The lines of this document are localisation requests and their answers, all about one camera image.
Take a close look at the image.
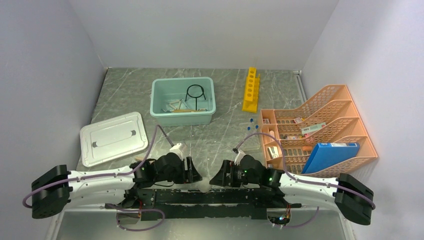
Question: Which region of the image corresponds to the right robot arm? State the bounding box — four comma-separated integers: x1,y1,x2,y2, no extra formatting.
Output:
209,155,375,226

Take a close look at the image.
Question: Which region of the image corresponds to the white round watch glass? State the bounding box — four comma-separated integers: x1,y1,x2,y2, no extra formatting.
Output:
196,177,212,193

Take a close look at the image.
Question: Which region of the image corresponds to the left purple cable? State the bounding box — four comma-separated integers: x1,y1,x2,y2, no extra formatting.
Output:
22,124,175,210

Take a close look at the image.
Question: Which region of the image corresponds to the black wire ring stand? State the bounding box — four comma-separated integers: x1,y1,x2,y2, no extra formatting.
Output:
184,84,206,110

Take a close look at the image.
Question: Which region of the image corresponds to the yellow test tube rack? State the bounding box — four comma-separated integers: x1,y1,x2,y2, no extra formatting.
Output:
242,67,260,113

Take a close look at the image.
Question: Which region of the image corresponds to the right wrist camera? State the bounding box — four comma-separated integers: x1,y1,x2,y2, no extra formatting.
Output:
232,148,246,165

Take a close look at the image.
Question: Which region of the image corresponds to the orange mesh file organizer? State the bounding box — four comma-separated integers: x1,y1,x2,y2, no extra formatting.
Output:
259,84,378,178

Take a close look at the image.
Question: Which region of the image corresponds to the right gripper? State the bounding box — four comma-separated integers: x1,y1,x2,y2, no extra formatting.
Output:
209,159,261,188

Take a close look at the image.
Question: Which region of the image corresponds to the mint green plastic bin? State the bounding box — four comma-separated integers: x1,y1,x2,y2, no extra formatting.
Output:
150,77,217,127

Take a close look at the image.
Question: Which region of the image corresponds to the amber rubber tubing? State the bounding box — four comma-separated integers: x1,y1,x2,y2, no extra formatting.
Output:
170,108,208,113

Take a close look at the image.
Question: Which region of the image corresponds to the white plastic bin lid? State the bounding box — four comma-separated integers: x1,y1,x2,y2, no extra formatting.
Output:
79,112,149,168

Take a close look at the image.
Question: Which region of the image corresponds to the white stapler in organizer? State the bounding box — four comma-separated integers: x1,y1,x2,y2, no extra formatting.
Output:
267,146,280,159

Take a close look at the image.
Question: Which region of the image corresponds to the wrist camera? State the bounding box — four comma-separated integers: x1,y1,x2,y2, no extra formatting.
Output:
232,148,246,165
169,142,190,160

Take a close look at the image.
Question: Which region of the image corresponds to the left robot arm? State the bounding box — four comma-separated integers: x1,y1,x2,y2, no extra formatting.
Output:
29,152,203,219

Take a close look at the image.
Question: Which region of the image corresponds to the blue binder folder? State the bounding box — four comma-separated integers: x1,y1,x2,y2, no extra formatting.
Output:
301,142,360,174

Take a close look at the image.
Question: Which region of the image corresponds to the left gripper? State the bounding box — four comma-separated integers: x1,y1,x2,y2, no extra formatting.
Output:
155,155,203,183

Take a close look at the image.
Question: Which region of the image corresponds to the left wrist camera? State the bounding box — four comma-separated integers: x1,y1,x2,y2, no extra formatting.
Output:
169,142,190,160

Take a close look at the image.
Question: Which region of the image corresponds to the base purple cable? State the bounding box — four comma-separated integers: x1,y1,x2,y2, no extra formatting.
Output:
105,202,167,232

